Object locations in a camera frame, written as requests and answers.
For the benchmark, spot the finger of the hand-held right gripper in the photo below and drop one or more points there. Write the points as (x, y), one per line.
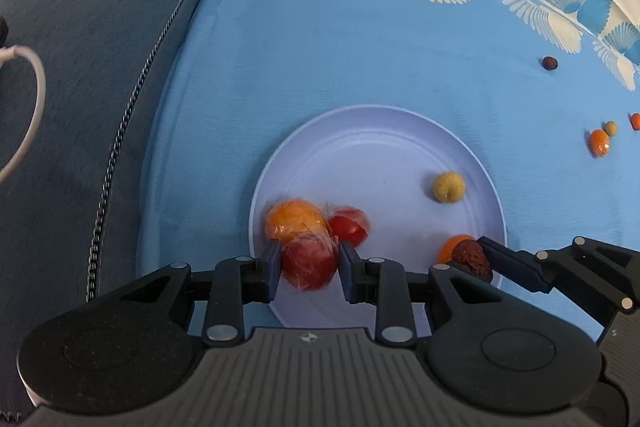
(515, 264)

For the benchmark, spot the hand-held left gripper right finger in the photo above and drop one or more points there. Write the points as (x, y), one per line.
(350, 274)

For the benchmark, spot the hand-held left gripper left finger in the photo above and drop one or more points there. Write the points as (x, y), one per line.
(272, 272)

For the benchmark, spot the red fruit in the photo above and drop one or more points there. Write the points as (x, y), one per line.
(350, 227)
(307, 264)

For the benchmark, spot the dark red date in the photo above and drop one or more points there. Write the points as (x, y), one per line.
(550, 63)
(472, 259)

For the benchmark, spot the orange fruit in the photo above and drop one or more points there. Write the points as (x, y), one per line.
(295, 217)
(598, 143)

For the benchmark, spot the plain orange tangerine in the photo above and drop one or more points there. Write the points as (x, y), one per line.
(635, 121)
(449, 248)

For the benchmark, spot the yellow-green round fruit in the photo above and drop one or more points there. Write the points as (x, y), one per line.
(449, 187)
(610, 128)

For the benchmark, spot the light blue round plate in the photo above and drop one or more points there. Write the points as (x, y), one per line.
(375, 157)

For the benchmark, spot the blue fan-print cloth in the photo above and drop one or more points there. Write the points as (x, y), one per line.
(350, 32)

